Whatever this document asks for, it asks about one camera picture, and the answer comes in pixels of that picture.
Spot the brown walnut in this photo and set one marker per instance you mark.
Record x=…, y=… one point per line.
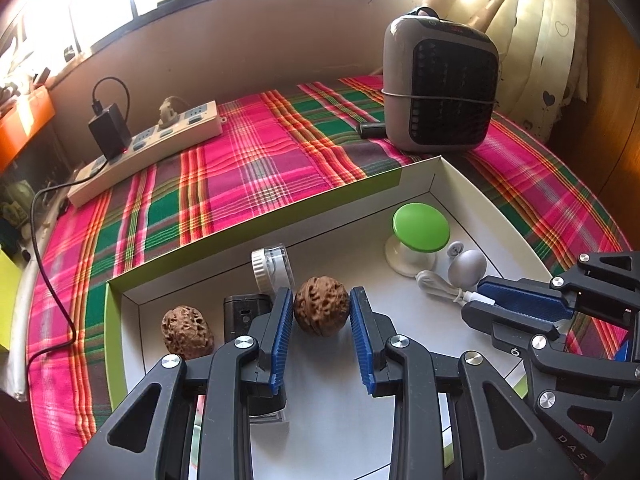
x=187, y=332
x=320, y=305

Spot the grey egg-shaped toy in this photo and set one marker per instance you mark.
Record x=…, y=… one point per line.
x=467, y=267

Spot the beige plug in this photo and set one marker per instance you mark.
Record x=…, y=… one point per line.
x=170, y=112

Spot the green figurine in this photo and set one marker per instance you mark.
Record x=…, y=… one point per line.
x=11, y=202

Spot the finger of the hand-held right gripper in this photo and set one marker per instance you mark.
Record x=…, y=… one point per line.
x=500, y=327
x=520, y=300

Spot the white clear cylinder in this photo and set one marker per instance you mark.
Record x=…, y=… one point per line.
x=270, y=270

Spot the yellow green box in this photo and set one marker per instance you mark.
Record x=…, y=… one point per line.
x=7, y=300

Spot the grey space heater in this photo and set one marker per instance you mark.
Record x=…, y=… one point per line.
x=440, y=85

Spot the black heater plug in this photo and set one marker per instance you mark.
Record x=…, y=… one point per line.
x=372, y=130

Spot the pink green plaid cloth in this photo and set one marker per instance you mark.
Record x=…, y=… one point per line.
x=250, y=160

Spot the beige power strip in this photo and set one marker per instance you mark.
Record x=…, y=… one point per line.
x=165, y=135

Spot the green white knob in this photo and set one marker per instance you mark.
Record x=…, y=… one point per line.
x=420, y=225

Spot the orange plastic tray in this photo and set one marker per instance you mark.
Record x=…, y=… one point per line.
x=25, y=120

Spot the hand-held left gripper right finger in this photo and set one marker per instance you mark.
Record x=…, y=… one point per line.
x=362, y=340

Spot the cream heart print curtain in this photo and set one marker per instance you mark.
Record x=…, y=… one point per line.
x=530, y=35

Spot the green white cardboard box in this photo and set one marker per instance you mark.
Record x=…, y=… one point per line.
x=350, y=240

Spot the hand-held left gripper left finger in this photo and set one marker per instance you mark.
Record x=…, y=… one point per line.
x=281, y=340

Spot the black charger adapter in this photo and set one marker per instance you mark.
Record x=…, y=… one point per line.
x=110, y=132

